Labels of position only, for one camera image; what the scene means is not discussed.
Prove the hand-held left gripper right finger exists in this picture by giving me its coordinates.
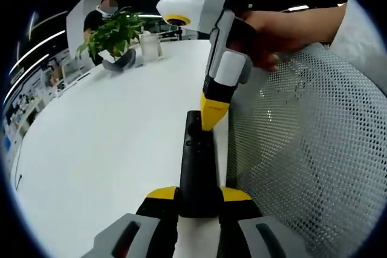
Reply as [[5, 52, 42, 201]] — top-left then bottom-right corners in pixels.
[[218, 185, 307, 258]]

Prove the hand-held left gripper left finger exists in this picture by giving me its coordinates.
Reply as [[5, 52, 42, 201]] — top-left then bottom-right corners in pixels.
[[78, 185, 180, 258]]

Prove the black remote control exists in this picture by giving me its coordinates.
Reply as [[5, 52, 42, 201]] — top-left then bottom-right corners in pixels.
[[178, 109, 224, 219]]

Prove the person's right hand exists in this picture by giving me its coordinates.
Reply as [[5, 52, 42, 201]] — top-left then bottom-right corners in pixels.
[[237, 9, 304, 73]]

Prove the clear glass jar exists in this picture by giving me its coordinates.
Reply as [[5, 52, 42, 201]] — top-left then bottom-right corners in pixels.
[[138, 33, 164, 61]]

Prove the green leafy plant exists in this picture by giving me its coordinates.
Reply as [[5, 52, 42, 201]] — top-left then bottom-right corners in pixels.
[[76, 8, 146, 61]]

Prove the grey mesh chair back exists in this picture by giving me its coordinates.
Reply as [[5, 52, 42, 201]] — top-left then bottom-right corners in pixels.
[[229, 42, 387, 242]]

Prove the dark grey plant pot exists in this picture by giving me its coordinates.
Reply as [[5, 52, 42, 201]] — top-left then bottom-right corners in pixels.
[[102, 48, 137, 73]]

